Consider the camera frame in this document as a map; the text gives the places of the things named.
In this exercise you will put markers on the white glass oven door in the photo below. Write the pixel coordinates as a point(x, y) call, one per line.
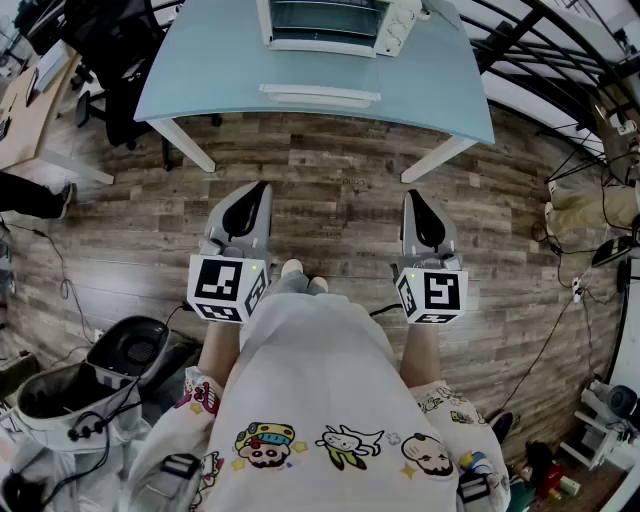
point(320, 95)

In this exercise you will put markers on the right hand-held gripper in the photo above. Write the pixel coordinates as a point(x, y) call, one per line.
point(440, 295)

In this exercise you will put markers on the white toaster oven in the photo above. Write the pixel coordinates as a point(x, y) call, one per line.
point(400, 30)

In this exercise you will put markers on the red box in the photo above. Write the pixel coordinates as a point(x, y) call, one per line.
point(554, 477)

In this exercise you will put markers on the white power strip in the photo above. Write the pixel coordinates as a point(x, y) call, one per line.
point(577, 289)
point(98, 335)

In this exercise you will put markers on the grey fabric bag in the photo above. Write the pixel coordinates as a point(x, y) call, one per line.
point(45, 425)

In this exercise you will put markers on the white cartoon print shirt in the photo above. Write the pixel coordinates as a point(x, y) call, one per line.
point(320, 380)

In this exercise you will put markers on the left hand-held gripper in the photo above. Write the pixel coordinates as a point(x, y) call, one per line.
point(215, 285)

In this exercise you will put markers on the grey jeans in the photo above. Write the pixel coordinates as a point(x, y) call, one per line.
point(290, 287)

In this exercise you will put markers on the white table leg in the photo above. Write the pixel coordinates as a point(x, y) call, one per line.
point(435, 160)
point(185, 147)

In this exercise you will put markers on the person's left forearm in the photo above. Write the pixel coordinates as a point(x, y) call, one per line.
point(220, 350)

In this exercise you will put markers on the black tripod stand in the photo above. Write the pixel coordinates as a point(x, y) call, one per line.
point(575, 160)

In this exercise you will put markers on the white shelf rack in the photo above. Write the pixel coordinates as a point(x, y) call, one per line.
point(600, 430)

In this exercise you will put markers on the person's right white shoe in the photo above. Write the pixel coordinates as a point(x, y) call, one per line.
point(318, 284)

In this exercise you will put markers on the person's white shoe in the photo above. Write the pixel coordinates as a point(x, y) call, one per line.
point(291, 267)
point(318, 284)

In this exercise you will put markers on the white box on desk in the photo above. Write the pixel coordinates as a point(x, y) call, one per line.
point(50, 67)

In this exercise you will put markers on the person's right forearm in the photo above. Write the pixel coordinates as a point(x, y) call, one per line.
point(420, 355)

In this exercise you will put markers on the person's left white shoe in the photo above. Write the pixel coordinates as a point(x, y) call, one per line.
point(291, 267)

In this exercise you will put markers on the wooden desk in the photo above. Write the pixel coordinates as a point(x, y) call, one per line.
point(25, 135)

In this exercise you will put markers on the black metal railing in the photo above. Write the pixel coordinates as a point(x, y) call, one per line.
point(540, 55)

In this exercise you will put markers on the black round helmet device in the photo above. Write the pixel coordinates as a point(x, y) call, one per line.
point(130, 350)

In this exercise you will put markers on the black office chair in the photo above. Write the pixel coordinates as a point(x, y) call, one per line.
point(115, 60)

